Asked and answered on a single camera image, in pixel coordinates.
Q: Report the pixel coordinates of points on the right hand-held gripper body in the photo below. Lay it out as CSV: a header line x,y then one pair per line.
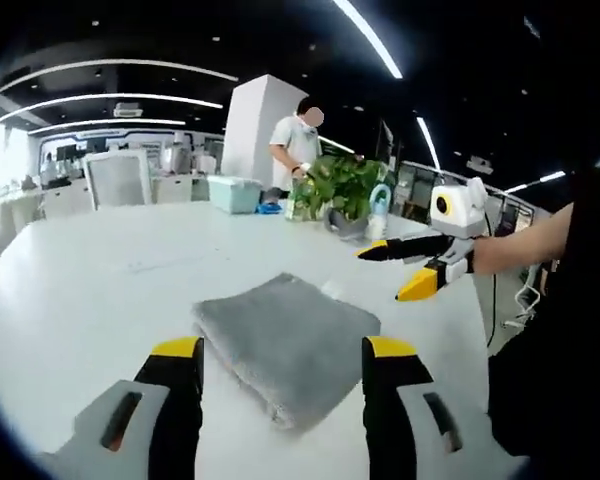
x,y
460,210

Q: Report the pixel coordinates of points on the light teal storage box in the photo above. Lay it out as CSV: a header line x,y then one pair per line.
x,y
232,195

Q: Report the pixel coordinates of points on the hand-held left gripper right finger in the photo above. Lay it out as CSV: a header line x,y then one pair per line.
x,y
405,430

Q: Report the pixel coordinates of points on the white table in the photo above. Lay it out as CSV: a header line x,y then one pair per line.
x,y
105,280

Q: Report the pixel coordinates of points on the grey curved object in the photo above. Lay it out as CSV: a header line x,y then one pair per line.
x,y
347,232

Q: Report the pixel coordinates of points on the small blue container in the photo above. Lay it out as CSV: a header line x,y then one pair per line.
x,y
269,208

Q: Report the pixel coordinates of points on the long ceiling light strip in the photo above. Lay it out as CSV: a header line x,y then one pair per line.
x,y
370,37

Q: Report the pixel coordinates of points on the green leafy potted plant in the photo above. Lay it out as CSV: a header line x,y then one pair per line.
x,y
345,185

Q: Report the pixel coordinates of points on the grey towel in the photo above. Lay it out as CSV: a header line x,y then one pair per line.
x,y
285,340

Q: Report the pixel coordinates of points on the white mesh office chair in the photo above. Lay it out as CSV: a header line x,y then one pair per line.
x,y
117,180

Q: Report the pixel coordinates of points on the white square pillar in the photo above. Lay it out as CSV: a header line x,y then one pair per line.
x,y
250,130

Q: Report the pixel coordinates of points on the ceiling air conditioner vent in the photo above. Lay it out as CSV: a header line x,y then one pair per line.
x,y
128,110

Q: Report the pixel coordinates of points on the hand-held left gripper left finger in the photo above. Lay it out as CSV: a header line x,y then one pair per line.
x,y
130,430

